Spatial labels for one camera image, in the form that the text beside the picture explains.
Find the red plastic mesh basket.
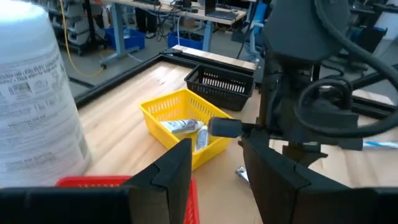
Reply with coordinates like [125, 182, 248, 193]
[55, 175, 200, 224]

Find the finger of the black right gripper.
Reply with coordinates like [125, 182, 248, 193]
[337, 136, 364, 152]
[207, 117, 244, 139]

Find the black laptop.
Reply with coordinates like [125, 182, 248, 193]
[204, 0, 241, 21]

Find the black aluminium table frame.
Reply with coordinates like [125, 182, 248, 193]
[74, 48, 398, 119]

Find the yellow plastic mesh basket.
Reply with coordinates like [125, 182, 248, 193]
[139, 88, 234, 171]

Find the blue white toothbrush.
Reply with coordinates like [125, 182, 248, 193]
[363, 141, 398, 149]

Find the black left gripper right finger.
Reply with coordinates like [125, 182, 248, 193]
[241, 138, 340, 224]

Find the white wipes canister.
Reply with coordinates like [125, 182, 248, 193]
[0, 0, 93, 189]

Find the desk with blue-grey legs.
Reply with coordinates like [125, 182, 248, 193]
[99, 0, 248, 68]

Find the yellow floor cable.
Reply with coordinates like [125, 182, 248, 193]
[58, 0, 105, 78]

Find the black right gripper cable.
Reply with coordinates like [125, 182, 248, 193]
[294, 0, 398, 139]

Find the person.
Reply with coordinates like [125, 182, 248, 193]
[134, 6, 159, 40]

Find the silver narrow sachet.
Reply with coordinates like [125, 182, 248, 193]
[234, 166, 250, 185]

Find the blue storage bin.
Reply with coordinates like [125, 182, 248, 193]
[167, 30, 205, 50]
[104, 26, 146, 50]

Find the white purple toothpaste tube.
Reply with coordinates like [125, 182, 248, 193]
[159, 119, 205, 135]
[195, 125, 210, 152]

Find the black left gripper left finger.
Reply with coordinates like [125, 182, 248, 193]
[123, 138, 193, 224]

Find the grey equipment rack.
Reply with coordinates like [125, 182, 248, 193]
[46, 0, 106, 57]

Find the black plastic mesh basket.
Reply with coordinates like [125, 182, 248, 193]
[183, 64, 256, 112]

